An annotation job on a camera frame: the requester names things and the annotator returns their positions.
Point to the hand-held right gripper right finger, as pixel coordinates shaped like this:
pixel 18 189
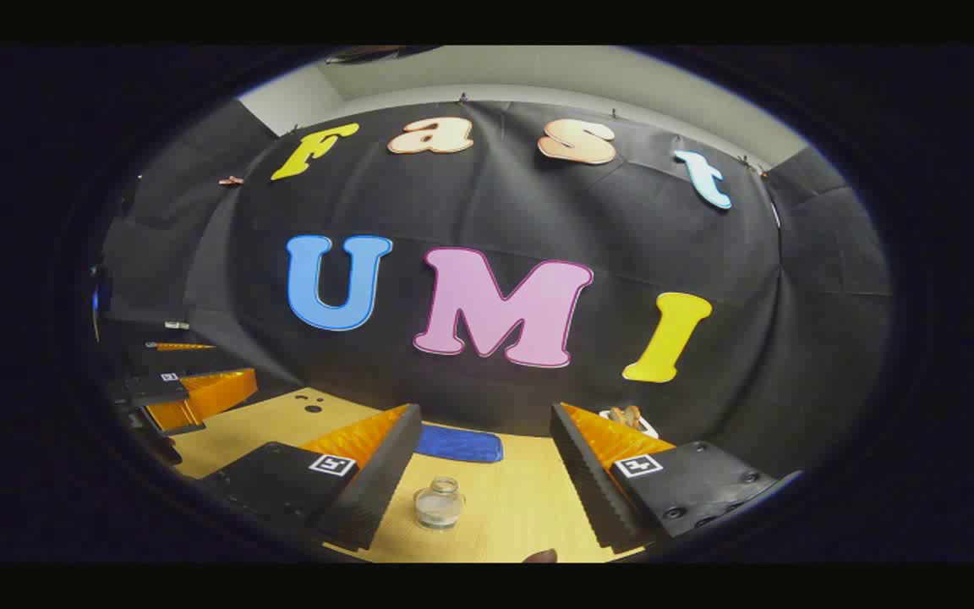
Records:
pixel 593 482

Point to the blue towel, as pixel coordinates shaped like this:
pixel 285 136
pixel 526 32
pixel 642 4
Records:
pixel 458 444

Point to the white toaster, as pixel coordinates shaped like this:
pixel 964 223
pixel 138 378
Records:
pixel 646 425

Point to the toasted bread slice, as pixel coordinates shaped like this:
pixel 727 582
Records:
pixel 618 415
pixel 632 415

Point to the clear plastic water bottle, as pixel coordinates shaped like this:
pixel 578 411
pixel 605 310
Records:
pixel 439 506

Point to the black backdrop cloth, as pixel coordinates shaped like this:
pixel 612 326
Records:
pixel 538 211

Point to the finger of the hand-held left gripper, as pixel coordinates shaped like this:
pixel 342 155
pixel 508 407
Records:
pixel 149 389
pixel 157 359

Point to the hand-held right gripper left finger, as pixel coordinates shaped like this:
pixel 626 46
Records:
pixel 377 482

